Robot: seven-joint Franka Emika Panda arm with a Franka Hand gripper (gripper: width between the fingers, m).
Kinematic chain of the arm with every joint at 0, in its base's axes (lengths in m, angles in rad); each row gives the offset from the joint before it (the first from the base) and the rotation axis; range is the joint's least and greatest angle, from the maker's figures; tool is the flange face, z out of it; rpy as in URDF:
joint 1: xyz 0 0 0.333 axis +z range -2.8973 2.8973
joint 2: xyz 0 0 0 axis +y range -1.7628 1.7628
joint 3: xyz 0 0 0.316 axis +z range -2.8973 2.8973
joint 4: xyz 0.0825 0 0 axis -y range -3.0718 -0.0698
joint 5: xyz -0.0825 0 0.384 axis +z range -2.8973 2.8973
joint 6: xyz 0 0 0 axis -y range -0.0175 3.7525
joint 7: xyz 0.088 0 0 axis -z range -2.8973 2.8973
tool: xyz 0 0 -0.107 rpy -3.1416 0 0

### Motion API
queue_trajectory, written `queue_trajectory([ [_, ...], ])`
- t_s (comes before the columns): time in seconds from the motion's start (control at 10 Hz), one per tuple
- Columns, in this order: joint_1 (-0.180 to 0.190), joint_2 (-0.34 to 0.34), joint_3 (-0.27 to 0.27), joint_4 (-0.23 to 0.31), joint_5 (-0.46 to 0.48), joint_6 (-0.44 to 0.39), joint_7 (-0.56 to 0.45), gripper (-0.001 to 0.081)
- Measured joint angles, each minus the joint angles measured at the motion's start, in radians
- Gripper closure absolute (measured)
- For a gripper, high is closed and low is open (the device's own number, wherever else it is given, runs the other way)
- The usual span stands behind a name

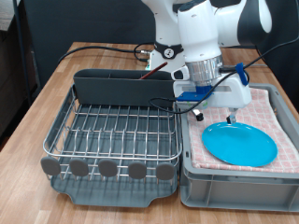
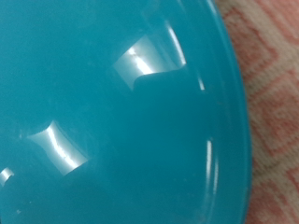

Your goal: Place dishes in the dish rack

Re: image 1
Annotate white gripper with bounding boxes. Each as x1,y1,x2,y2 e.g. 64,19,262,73
172,75,252,125

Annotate blue plate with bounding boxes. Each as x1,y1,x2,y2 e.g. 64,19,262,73
201,121,278,168

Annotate brown wooden spoon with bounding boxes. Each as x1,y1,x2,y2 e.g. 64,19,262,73
138,61,168,80

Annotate pink checkered cloth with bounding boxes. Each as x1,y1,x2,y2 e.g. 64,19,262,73
186,87,299,175

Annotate grey plastic crate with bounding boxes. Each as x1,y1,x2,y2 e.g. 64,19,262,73
178,82,299,213

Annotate dark grey cutlery holder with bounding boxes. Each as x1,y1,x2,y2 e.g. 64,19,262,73
73,68,178,108

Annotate grey plastic drain tray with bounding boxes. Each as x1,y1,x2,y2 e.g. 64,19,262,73
50,102,179,209

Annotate dark blue backdrop curtain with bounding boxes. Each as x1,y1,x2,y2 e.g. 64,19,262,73
22,0,299,113

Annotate dark side cabinet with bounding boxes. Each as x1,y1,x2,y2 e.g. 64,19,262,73
0,27,41,141

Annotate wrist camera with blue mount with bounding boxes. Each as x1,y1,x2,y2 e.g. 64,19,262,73
176,84,215,104

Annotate blue cable clip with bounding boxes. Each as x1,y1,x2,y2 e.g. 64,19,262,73
235,63,250,87

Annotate black camera cable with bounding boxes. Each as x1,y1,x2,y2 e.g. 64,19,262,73
149,35,299,115

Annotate metal wire dish rack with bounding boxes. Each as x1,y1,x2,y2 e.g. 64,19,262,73
40,83,183,183

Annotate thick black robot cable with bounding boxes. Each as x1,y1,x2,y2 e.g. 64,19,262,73
57,42,155,64

